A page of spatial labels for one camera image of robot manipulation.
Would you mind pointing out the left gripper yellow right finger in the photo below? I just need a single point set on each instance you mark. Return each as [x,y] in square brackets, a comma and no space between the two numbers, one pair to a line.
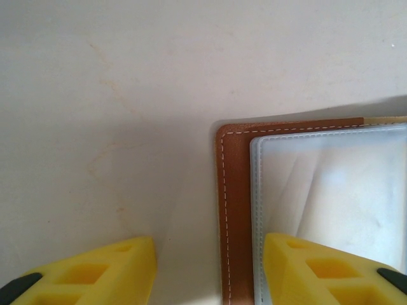
[302,279]

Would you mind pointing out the brown leather card holder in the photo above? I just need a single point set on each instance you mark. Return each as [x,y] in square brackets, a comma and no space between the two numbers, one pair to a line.
[235,190]

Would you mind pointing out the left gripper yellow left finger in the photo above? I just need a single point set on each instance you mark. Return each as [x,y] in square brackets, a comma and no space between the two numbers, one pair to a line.
[95,279]

